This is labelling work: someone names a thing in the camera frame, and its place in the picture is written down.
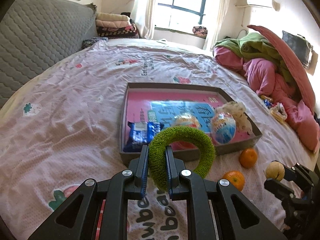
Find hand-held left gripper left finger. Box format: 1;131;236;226
27;145;150;240

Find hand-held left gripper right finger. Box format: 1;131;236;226
165;145;288;240

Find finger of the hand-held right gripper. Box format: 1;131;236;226
282;164;315;188
264;177;303;206

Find beige round fruit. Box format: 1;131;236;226
265;161;285;180

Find green fuzzy ring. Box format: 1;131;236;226
149;127;216;191

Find grey cardboard box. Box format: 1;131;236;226
119;82;263;165

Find blue capsule egg toy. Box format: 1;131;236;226
210;112;237;145

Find orange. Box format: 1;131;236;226
222;170;245;192
239;148;258;169

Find yellow biscuit packet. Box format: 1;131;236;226
271;102;288;125

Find white mesh pouch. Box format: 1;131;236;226
216;101;253;133

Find printed bed sheet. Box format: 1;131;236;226
0;39;315;240

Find pink quilt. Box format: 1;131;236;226
214;46;320;153

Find red pillow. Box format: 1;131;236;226
247;24;317;113

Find green cloth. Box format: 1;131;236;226
215;32;295;80

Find blue patterned pillow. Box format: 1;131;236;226
82;37;109;50

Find dark checkered folded blanket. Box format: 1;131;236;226
97;25;140;40

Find floral folded blanket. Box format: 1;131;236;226
192;26;208;36

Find pink folded blanket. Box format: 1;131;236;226
96;20;132;28

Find beige folded blanket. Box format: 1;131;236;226
96;12;130;22

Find white curtain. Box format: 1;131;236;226
202;0;235;51
131;0;161;40

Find window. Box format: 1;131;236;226
156;0;210;34

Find grey quilted headboard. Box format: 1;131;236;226
0;0;98;108

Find air conditioner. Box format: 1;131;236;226
246;0;280;12

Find black wall board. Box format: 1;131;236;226
282;30;314;68

